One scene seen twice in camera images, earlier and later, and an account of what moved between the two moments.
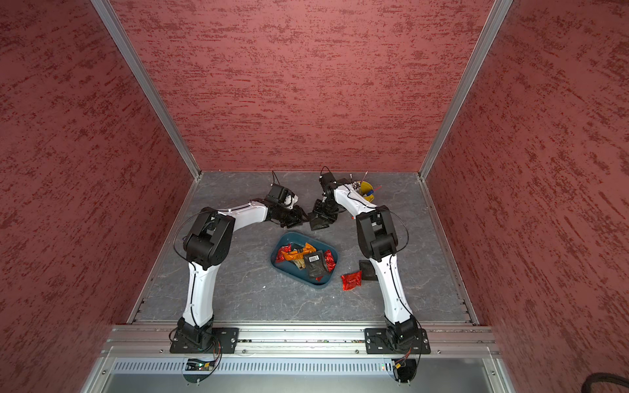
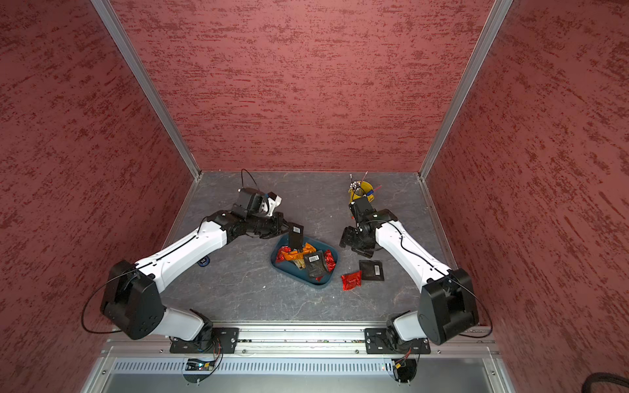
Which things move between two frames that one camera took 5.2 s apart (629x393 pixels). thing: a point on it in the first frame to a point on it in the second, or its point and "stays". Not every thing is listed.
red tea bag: (330, 261) stays
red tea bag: (352, 280) stays
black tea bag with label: (315, 264) stays
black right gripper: (317, 210) to (347, 238)
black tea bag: (368, 270) stays
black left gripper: (297, 219) to (278, 219)
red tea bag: (281, 255) stays
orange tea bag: (293, 255) stays
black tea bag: (316, 224) to (296, 235)
